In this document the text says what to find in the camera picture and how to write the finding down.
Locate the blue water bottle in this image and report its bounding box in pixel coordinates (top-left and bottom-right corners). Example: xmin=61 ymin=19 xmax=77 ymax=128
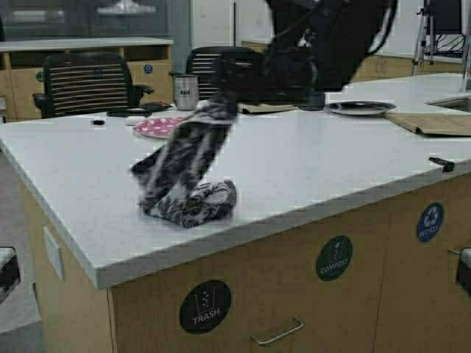
xmin=298 ymin=91 xmax=326 ymax=111

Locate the camera tripod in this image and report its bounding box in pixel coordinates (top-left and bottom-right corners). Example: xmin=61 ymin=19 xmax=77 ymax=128
xmin=411 ymin=0 xmax=435 ymax=76

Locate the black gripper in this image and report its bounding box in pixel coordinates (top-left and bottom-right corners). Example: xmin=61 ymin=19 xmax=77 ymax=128
xmin=211 ymin=48 xmax=316 ymax=114

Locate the green compost sticker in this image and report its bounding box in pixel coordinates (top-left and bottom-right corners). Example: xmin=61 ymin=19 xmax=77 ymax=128
xmin=316 ymin=235 xmax=353 ymax=282

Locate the pink polka dot plate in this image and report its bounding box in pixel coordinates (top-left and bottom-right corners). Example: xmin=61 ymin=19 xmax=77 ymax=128
xmin=132 ymin=117 xmax=188 ymax=139

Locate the steel tumbler cup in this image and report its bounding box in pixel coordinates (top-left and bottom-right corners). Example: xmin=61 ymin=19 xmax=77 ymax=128
xmin=174 ymin=74 xmax=199 ymax=111

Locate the island sink basin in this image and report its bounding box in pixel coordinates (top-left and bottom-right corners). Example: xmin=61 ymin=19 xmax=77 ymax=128
xmin=428 ymin=96 xmax=471 ymax=113

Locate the blue recycle sticker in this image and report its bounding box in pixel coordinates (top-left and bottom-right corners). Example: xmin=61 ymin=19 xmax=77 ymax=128
xmin=417 ymin=202 xmax=445 ymax=243

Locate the right brown cutting board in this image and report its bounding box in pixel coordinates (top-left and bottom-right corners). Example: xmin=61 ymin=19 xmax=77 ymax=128
xmin=386 ymin=113 xmax=470 ymax=137

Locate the right black office chair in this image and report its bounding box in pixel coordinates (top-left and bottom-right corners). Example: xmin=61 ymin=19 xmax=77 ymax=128
xmin=169 ymin=46 xmax=260 ymax=100

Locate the wooden kitchen island cabinet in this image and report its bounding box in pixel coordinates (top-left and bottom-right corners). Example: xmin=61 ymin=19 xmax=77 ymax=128
xmin=21 ymin=175 xmax=470 ymax=352

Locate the black clip on counter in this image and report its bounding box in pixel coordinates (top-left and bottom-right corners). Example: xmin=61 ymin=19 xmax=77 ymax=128
xmin=428 ymin=157 xmax=455 ymax=173

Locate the left black office chair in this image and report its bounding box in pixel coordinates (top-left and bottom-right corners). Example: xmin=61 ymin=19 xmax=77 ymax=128
xmin=32 ymin=51 xmax=155 ymax=119

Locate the metal drawer handle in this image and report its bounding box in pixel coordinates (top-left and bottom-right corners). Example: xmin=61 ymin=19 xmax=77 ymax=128
xmin=250 ymin=317 xmax=305 ymax=347

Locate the black office chair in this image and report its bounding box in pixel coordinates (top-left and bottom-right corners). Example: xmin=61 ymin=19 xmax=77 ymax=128
xmin=169 ymin=46 xmax=260 ymax=100
xmin=32 ymin=51 xmax=155 ymax=119

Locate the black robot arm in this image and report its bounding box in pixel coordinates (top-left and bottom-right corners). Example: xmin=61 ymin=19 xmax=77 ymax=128
xmin=210 ymin=0 xmax=398 ymax=119

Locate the black white patterned cloth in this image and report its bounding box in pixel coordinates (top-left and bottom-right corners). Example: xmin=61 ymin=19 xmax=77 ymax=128
xmin=130 ymin=96 xmax=237 ymax=229

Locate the dark metal plate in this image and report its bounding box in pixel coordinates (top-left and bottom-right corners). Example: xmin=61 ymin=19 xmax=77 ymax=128
xmin=325 ymin=101 xmax=396 ymax=117

